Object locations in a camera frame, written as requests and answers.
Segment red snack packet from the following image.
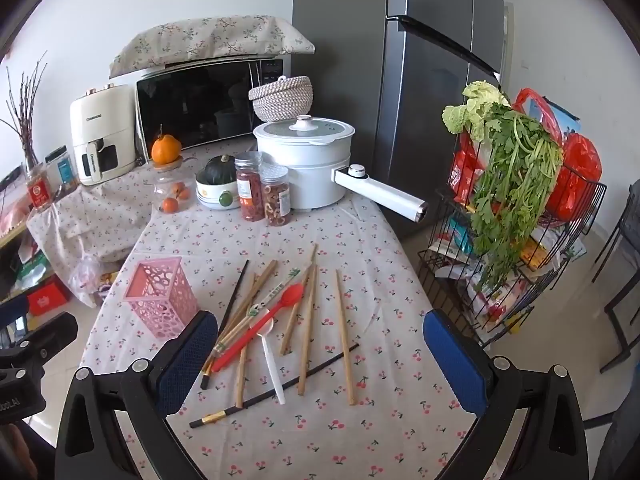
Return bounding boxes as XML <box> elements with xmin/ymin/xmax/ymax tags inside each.
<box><xmin>450</xmin><ymin>132</ymin><xmax>483</xmax><ymax>201</ymax></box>

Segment red label glass jar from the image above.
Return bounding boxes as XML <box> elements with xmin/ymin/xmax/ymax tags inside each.
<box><xmin>25</xmin><ymin>165</ymin><xmax>53</xmax><ymax>211</ymax></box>

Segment green leafy herbs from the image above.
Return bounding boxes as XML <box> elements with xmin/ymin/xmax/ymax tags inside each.
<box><xmin>470</xmin><ymin>102</ymin><xmax>563</xmax><ymax>291</ymax></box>

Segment green pumpkin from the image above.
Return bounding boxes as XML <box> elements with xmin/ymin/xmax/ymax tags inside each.
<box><xmin>200</xmin><ymin>155</ymin><xmax>236</xmax><ymax>182</ymax></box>

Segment red plastic bag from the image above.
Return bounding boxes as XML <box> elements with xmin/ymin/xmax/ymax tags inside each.
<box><xmin>515</xmin><ymin>88</ymin><xmax>603</xmax><ymax>221</ymax></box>

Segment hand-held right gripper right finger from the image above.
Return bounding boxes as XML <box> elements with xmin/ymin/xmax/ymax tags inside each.
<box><xmin>422</xmin><ymin>309</ymin><xmax>591</xmax><ymax>480</ymax></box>

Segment jar of dried fruit slices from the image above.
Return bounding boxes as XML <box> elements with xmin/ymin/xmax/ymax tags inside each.
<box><xmin>260</xmin><ymin>165</ymin><xmax>292</xmax><ymax>227</ymax></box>

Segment black microwave oven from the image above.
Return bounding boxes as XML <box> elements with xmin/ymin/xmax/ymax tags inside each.
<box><xmin>136</xmin><ymin>57</ymin><xmax>291</xmax><ymax>153</ymax></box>

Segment floral cloth cover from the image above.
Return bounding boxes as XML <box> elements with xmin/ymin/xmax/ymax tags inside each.
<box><xmin>109</xmin><ymin>14</ymin><xmax>316</xmax><ymax>80</ymax></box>

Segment woven lidded basket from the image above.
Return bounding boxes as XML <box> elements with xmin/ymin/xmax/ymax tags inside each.
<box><xmin>248</xmin><ymin>76</ymin><xmax>314</xmax><ymax>123</ymax></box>

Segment red box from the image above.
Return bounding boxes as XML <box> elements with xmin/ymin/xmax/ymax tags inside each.
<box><xmin>27</xmin><ymin>280</ymin><xmax>71</xmax><ymax>316</ymax></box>

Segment paper-wrapped disposable chopsticks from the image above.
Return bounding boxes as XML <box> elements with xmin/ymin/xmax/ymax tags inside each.
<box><xmin>214</xmin><ymin>267</ymin><xmax>302</xmax><ymax>358</ymax></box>

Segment dry branches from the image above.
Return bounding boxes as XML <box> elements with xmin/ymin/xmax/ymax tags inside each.
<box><xmin>0</xmin><ymin>52</ymin><xmax>48</xmax><ymax>171</ymax></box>

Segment black chopstick with gold band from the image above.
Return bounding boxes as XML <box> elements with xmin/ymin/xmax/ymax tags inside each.
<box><xmin>189</xmin><ymin>343</ymin><xmax>361</xmax><ymax>429</ymax></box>
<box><xmin>200</xmin><ymin>259</ymin><xmax>250</xmax><ymax>392</ymax></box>

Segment grey refrigerator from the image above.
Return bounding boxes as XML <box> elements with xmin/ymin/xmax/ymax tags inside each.
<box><xmin>292</xmin><ymin>0</ymin><xmax>506</xmax><ymax>241</ymax></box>

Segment small floral cloth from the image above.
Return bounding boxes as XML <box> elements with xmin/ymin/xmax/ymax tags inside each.
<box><xmin>27</xmin><ymin>160</ymin><xmax>156</xmax><ymax>263</ymax></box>

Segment napa cabbage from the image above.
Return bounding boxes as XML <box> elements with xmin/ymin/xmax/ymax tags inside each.
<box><xmin>442</xmin><ymin>81</ymin><xmax>511</xmax><ymax>135</ymax></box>

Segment black wire rack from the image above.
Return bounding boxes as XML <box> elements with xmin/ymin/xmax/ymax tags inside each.
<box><xmin>417</xmin><ymin>160</ymin><xmax>608</xmax><ymax>348</ymax></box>

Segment clear plastic bag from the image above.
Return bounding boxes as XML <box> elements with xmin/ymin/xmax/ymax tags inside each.
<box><xmin>67</xmin><ymin>255</ymin><xmax>111</xmax><ymax>308</ymax></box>

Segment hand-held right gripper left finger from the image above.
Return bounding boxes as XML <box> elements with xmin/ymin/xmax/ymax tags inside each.
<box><xmin>55</xmin><ymin>310</ymin><xmax>221</xmax><ymax>480</ymax></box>

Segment white electric pot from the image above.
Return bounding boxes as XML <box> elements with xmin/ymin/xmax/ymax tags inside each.
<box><xmin>253</xmin><ymin>115</ymin><xmax>429</xmax><ymax>223</ymax></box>

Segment white plastic spoon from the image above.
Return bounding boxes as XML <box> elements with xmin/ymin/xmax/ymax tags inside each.
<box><xmin>248</xmin><ymin>317</ymin><xmax>287</xmax><ymax>406</ymax></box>

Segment pink perforated utensil holder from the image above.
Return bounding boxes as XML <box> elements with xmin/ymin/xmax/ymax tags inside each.
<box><xmin>122</xmin><ymin>256</ymin><xmax>199</xmax><ymax>339</ymax></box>

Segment jar of red dried berries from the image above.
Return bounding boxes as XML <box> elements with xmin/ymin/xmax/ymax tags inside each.
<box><xmin>235</xmin><ymin>152</ymin><xmax>263</xmax><ymax>221</ymax></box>

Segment red plastic spoon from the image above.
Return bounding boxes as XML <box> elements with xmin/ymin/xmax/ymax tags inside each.
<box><xmin>210</xmin><ymin>283</ymin><xmax>306</xmax><ymax>373</ymax></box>

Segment cream air fryer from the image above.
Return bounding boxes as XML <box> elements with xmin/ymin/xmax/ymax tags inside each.
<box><xmin>70</xmin><ymin>84</ymin><xmax>138</xmax><ymax>187</ymax></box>

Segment blue white packet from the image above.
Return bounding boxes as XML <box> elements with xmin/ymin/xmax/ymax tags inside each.
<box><xmin>445</xmin><ymin>217</ymin><xmax>473</xmax><ymax>256</ymax></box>

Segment black chair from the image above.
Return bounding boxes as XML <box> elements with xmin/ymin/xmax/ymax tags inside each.
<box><xmin>595</xmin><ymin>180</ymin><xmax>640</xmax><ymax>373</ymax></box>

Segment white bowl with green dot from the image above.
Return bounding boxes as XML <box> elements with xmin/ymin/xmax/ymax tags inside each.
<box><xmin>195</xmin><ymin>167</ymin><xmax>241</xmax><ymax>210</ymax></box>

